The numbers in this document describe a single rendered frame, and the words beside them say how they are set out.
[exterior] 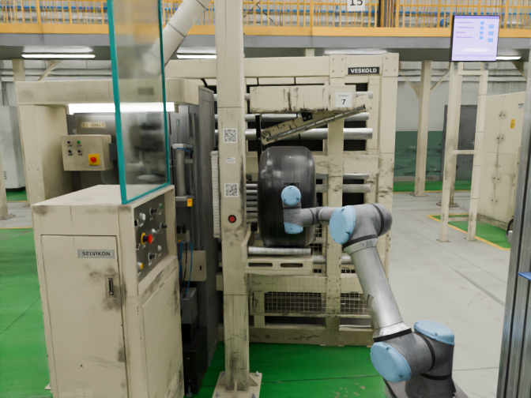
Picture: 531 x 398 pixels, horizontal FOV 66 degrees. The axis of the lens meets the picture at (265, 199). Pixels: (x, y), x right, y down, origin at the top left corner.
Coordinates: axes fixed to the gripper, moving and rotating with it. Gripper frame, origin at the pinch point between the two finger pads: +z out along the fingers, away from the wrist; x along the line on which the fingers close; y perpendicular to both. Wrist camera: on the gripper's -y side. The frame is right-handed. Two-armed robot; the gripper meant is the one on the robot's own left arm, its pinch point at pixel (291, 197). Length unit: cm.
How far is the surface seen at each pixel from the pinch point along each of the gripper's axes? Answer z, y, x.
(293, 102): 40, 53, 0
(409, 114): 972, 185, -311
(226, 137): 16.6, 30.7, 34.9
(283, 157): 10.6, 19.5, 4.7
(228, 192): 20.2, 1.4, 34.4
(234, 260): 25, -37, 32
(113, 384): -40, -75, 72
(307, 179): 3.8, 8.3, -7.6
